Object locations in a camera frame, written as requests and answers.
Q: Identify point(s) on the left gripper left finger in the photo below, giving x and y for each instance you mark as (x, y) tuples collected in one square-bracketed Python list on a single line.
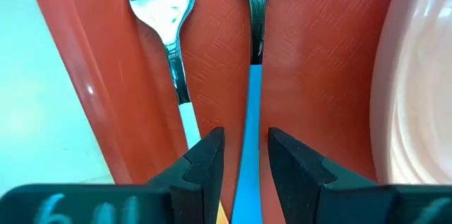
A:
[(201, 181)]

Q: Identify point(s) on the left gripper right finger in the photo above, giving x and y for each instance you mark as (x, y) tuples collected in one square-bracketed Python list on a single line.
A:
[(300, 181)]

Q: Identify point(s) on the orange round plate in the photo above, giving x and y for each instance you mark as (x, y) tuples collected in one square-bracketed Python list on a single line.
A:
[(416, 93)]

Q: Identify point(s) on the red plastic tray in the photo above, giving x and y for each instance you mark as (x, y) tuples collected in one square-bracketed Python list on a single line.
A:
[(318, 75)]

